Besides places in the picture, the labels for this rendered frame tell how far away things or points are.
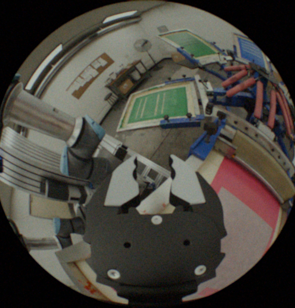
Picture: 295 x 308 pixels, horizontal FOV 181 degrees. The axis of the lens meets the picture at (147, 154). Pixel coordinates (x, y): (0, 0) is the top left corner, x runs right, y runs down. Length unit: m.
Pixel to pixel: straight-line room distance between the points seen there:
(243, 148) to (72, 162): 0.57
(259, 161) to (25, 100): 0.64
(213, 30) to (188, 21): 0.86
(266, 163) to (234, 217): 0.19
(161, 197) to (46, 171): 0.59
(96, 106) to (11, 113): 3.51
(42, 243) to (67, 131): 0.68
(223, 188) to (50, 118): 0.49
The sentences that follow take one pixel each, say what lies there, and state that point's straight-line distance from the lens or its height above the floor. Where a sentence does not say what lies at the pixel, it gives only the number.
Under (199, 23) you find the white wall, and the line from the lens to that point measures 4.38.
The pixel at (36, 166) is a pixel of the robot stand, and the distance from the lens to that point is 0.66.
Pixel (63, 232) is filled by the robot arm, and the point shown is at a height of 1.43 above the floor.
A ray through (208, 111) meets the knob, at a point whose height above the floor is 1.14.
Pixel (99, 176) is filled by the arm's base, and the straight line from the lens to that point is 0.47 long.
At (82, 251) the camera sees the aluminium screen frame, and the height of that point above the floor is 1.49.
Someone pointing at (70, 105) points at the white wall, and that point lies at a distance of 3.58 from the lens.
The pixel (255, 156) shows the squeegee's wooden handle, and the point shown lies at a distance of 0.35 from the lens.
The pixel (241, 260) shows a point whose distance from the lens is 0.35.
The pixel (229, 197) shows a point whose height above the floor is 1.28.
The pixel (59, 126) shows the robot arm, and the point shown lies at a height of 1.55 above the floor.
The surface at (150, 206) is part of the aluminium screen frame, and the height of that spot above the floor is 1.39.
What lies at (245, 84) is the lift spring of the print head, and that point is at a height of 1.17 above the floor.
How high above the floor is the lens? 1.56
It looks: 55 degrees down
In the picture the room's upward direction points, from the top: 57 degrees counter-clockwise
